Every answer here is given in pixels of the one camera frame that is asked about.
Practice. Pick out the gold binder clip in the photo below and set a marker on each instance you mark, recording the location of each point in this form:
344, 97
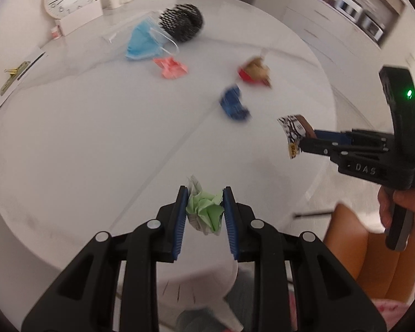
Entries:
13, 77

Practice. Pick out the white paper sheet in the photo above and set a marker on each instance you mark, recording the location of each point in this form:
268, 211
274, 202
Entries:
19, 86

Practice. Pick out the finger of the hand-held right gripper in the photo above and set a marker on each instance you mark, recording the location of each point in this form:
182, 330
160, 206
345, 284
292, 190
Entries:
320, 147
332, 135

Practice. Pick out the black pen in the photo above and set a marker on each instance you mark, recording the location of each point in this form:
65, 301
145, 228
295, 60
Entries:
31, 66

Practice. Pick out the orange chair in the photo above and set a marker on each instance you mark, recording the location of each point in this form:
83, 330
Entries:
370, 256

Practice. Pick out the black and silver appliance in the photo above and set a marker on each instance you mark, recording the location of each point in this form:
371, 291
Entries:
371, 26

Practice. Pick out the person's pink clothing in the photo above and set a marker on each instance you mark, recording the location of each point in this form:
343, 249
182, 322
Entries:
396, 311

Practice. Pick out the blue face mask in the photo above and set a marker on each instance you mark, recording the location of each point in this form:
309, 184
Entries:
141, 43

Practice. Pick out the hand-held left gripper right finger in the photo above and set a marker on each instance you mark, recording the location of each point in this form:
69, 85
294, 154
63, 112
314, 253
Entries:
230, 221

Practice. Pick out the small pink bottle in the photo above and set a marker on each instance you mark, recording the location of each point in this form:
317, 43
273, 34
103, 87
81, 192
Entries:
56, 33

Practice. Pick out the white drawer cabinet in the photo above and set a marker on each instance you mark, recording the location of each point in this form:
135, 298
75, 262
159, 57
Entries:
328, 31

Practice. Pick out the crumpled brown paper wrapper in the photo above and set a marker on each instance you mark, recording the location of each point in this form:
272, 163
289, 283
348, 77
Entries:
256, 71

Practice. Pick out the green paper ball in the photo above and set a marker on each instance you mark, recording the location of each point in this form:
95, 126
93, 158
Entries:
207, 209

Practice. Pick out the blue paper ball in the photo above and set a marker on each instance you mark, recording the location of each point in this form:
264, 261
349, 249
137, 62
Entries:
233, 103

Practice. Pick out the pink paper ball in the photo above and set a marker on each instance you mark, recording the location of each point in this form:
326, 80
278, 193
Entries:
171, 68

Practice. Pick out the white rectangular box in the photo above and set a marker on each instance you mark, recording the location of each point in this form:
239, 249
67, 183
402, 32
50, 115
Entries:
79, 17

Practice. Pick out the black and white patterned wrapper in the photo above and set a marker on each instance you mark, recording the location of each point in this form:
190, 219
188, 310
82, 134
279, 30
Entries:
292, 131

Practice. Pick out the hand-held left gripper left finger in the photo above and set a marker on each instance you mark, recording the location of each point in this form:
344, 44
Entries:
179, 221

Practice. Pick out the white air fryer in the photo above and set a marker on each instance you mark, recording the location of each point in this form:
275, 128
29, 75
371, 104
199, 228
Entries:
348, 5

